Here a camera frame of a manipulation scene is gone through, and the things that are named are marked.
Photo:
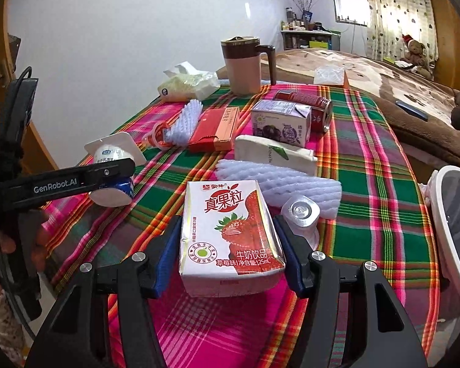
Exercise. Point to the large white foam net sleeve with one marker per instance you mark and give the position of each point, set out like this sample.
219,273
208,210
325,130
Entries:
291,184

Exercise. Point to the red cardboard box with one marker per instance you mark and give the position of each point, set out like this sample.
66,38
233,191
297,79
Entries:
211,130

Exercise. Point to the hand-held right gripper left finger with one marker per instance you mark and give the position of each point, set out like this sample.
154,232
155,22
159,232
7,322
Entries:
168,255

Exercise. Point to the person's left forearm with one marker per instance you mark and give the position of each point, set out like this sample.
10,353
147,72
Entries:
0,326

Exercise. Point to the slim white foam net sleeve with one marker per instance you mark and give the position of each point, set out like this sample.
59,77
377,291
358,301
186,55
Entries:
184,122

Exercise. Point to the brown printed blanket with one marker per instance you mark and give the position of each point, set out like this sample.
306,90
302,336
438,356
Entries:
368,80

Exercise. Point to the white trash bin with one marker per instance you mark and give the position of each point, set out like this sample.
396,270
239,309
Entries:
442,230

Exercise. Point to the small pink plastic container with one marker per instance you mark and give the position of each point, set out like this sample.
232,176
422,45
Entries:
159,134

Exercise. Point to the small clear plastic bottle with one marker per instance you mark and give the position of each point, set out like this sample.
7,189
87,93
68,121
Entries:
301,211

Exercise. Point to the teddy bear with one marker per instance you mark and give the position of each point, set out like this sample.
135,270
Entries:
416,51

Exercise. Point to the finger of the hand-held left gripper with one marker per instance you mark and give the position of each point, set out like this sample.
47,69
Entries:
107,172

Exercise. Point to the purple drink carton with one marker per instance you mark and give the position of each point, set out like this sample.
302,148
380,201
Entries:
276,122

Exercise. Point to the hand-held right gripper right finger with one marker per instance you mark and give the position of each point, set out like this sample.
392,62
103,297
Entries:
291,255

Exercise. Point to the strawberry milk carton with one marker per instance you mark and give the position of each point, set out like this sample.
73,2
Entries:
230,237

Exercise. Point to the white paper carton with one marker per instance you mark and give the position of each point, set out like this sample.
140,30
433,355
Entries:
268,150

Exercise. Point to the red drink can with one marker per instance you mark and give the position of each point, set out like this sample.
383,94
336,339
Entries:
319,107

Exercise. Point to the white packet on bed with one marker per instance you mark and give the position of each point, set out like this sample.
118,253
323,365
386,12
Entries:
329,74

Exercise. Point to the brown and pink lidded mug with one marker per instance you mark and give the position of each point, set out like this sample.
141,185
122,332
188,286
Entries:
245,69

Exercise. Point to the person's left hand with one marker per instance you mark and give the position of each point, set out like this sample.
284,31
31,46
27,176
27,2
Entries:
40,237

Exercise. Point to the white yogurt cup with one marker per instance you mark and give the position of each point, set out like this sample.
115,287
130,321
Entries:
113,147

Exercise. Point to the window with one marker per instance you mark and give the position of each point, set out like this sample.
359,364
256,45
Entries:
350,7

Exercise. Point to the yellow tissue pack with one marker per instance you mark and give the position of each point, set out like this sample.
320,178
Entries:
184,84

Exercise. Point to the cluttered white shelf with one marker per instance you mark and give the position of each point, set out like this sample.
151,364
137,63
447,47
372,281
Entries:
310,40

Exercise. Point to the patterned curtain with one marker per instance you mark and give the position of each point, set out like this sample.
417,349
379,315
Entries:
391,7

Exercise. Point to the wooden wardrobe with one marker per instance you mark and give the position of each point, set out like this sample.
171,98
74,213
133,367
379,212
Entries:
452,38

